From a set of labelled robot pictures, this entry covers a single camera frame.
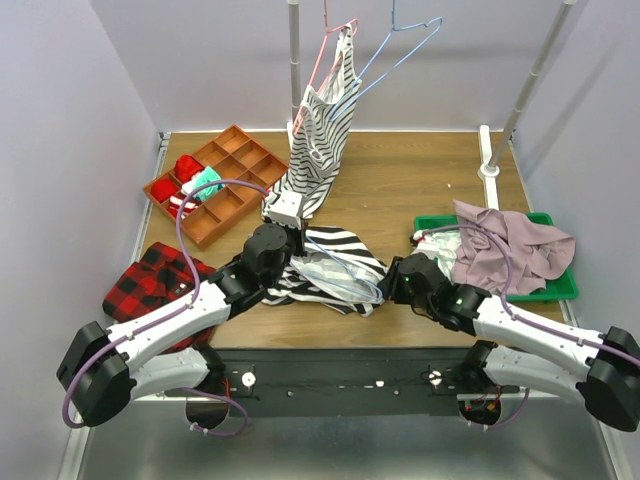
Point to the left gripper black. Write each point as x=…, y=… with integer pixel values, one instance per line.
x=298, y=240

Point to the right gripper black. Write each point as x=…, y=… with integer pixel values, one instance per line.
x=390, y=285

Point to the wide-striped black white tank top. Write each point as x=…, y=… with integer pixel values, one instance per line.
x=293, y=287

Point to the light blue wire hanger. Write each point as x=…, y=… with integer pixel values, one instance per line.
x=340, y=264

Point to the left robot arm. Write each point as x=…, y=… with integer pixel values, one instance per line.
x=106, y=368

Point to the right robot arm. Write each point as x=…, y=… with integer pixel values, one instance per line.
x=599, y=370

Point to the thin-striped tank top hanging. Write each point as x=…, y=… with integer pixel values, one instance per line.
x=321, y=132

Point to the white garment in bin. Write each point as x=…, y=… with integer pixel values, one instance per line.
x=440, y=246

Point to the brown compartment tray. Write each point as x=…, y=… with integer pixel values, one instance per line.
x=240, y=160

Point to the mauve garment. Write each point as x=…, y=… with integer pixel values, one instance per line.
x=505, y=251

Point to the teal white sock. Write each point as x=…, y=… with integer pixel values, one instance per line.
x=208, y=176

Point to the red white striped sock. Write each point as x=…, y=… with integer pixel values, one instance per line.
x=179, y=208

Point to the red black plaid shirt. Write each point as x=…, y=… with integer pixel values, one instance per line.
x=160, y=277

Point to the red sock ball upper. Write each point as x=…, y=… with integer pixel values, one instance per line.
x=186, y=167

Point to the red sock ball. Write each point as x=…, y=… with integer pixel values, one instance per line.
x=162, y=189
x=186, y=167

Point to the red sock ball lower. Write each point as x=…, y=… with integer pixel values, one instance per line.
x=162, y=189

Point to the right rack pole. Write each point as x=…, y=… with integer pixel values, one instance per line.
x=526, y=91

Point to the rack pole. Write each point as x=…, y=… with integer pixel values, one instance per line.
x=294, y=49
x=526, y=91

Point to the green plastic bin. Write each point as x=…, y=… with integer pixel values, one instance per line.
x=562, y=288

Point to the left rack pole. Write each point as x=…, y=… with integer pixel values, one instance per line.
x=294, y=49

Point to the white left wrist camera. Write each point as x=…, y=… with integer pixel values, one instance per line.
x=284, y=209

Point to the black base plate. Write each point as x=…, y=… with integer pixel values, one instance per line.
x=351, y=382

